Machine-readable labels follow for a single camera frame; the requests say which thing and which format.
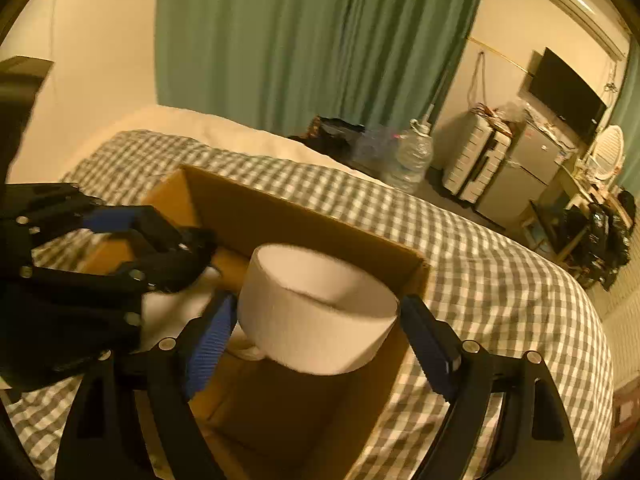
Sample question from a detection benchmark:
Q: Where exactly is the clear plastic bag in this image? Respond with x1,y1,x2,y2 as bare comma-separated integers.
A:
350,125,406,176

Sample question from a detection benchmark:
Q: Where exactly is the brown cardboard box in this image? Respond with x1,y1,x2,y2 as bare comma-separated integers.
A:
82,164,432,480

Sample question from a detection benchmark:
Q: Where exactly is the dark bag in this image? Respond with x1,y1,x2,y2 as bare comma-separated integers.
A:
287,116,368,163

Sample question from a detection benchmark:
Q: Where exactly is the black flat television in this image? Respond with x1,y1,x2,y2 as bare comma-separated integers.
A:
527,47,608,145

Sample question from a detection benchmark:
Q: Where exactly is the pile of black bags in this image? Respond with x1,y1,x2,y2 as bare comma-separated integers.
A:
560,187,636,291

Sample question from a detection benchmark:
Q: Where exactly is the wide green curtain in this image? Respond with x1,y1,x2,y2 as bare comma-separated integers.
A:
154,0,491,136

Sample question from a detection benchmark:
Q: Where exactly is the large clear water bottle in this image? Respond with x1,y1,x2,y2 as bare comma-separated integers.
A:
387,117,435,193

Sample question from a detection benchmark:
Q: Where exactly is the white air conditioner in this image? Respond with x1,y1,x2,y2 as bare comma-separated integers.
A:
542,0,630,61

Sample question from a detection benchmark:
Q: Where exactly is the narrow green curtain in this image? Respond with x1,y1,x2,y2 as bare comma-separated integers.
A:
607,40,640,191

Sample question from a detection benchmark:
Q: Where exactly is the round white mirror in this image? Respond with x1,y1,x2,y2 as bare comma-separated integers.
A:
585,125,626,183

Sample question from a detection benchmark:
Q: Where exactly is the white cloth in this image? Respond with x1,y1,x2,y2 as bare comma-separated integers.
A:
137,265,223,356

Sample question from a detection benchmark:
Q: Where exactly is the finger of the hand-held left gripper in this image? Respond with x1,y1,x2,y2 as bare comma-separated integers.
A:
15,249,211,295
0,182,218,266

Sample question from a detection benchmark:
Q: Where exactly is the white ribbed suitcase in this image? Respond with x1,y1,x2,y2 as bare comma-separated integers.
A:
442,109,513,205

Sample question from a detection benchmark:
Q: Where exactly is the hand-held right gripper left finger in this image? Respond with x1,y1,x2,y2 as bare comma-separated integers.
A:
55,292,238,480

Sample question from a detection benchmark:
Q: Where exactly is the silver mini fridge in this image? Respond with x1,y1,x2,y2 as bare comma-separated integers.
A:
475,122,566,231

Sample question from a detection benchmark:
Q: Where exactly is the clutter on suitcase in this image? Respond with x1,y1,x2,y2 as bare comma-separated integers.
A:
470,100,531,136

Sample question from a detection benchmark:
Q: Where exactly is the white bed sheet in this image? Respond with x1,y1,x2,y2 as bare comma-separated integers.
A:
97,104,371,178

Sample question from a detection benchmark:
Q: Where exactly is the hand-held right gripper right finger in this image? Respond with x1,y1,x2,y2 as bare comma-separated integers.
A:
400,294,583,480

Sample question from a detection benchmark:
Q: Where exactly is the light wooden desk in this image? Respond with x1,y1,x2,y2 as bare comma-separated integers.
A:
520,162,623,261

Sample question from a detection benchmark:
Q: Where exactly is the grey checkered blanket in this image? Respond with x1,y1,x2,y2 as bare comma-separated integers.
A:
7,129,615,480

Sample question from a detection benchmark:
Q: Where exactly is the white round cup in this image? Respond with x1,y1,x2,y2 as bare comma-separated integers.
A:
235,243,402,376

